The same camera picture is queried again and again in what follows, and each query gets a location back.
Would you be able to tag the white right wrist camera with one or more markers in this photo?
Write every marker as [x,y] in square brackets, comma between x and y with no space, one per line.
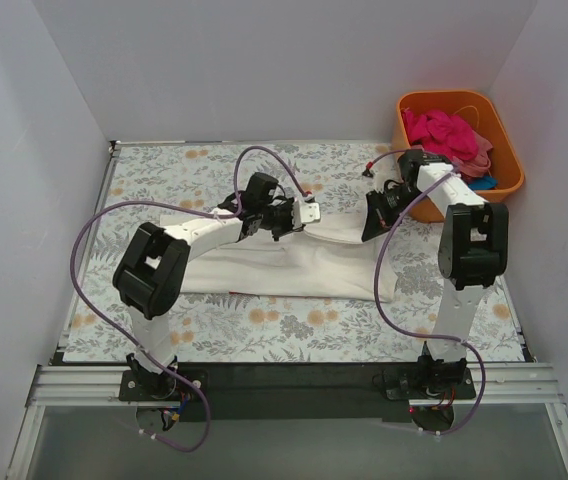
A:
[381,176]

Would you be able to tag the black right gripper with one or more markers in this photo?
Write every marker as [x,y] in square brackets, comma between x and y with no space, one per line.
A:
[381,211]

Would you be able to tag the orange plastic laundry basket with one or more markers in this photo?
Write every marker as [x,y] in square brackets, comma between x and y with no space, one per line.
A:
[479,112]

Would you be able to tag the salmon pink crumpled shirt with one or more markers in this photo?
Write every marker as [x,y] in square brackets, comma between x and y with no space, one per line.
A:
[474,162]

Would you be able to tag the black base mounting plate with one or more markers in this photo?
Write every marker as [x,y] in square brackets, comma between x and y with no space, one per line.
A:
[294,395]

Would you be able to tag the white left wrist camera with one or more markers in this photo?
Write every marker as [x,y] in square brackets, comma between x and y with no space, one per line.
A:
[305,211]

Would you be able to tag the white t shirt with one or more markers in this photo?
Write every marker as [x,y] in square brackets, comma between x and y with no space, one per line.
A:
[326,260]

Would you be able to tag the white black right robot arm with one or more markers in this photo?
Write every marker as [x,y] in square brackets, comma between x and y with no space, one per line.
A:
[472,253]

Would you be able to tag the aluminium front frame rail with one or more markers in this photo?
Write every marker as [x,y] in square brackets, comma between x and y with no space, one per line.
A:
[504,382]

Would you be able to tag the blue crumpled shirt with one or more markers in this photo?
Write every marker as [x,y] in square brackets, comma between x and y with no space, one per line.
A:
[486,182]

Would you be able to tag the magenta crumpled shirt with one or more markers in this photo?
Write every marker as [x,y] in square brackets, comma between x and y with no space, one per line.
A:
[440,133]

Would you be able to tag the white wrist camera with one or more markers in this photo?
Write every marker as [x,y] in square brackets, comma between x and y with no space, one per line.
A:
[381,176]
[305,211]

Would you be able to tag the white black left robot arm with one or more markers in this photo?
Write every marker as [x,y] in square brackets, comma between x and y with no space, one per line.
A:
[151,272]

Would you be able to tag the floral patterned table mat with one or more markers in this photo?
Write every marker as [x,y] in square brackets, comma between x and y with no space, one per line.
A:
[146,181]

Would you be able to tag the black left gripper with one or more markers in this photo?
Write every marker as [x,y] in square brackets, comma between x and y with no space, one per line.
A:
[289,216]

